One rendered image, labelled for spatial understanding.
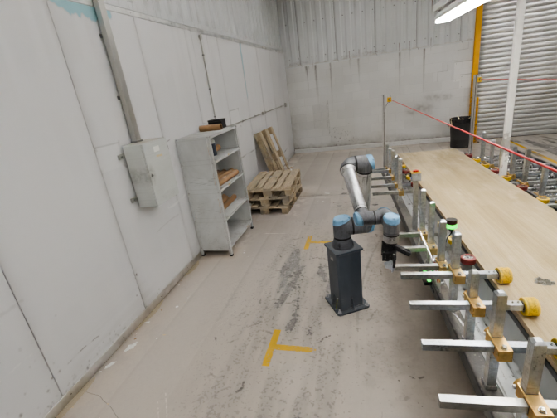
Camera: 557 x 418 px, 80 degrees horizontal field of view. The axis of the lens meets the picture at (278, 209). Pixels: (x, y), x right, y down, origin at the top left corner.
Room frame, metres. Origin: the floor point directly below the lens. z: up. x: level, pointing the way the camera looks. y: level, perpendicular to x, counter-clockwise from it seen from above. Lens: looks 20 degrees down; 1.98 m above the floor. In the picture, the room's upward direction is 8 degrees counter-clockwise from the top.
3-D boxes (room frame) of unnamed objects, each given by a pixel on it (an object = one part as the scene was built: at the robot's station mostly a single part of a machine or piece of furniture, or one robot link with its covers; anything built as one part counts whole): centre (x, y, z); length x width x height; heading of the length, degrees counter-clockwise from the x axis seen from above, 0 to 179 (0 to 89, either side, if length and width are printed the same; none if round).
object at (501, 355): (0.98, -0.77, 0.95); 0.14 x 0.06 x 0.05; 167
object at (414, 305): (1.21, -0.79, 0.95); 0.50 x 0.04 x 0.04; 77
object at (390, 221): (1.76, -0.64, 1.14); 0.10 x 0.09 x 0.12; 177
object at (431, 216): (1.98, -0.99, 0.92); 0.04 x 0.04 x 0.48; 77
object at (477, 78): (4.23, -2.64, 1.25); 0.15 x 0.08 x 1.10; 167
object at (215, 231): (4.33, 0.76, 0.78); 0.90 x 0.45 x 1.55; 163
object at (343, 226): (2.59, -0.53, 0.79); 0.17 x 0.15 x 0.18; 87
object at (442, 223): (1.73, -0.94, 0.90); 0.04 x 0.04 x 0.48; 77
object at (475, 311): (1.22, -0.82, 0.95); 0.14 x 0.06 x 0.05; 167
